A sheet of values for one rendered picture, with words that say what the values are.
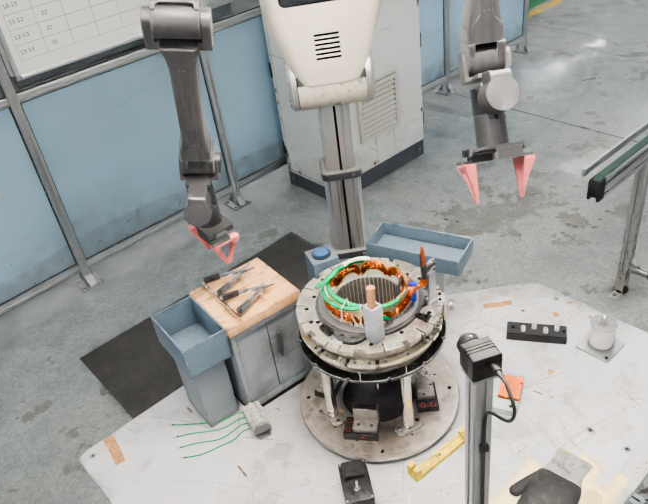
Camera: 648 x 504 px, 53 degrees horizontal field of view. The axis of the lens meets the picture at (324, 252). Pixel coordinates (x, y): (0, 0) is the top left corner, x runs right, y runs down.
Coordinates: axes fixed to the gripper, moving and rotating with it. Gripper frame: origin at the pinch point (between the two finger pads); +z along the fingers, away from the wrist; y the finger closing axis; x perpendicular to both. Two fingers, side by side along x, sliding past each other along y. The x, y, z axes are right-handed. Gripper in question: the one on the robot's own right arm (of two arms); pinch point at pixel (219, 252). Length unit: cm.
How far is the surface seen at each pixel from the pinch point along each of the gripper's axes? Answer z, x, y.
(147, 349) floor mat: 117, -2, -117
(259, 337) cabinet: 17.7, -1.4, 13.1
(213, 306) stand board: 10.0, -6.7, 4.1
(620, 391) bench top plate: 40, 59, 70
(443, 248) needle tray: 15, 50, 24
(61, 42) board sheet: -3, 31, -190
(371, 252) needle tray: 13.7, 34.8, 12.6
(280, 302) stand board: 10.6, 5.5, 14.2
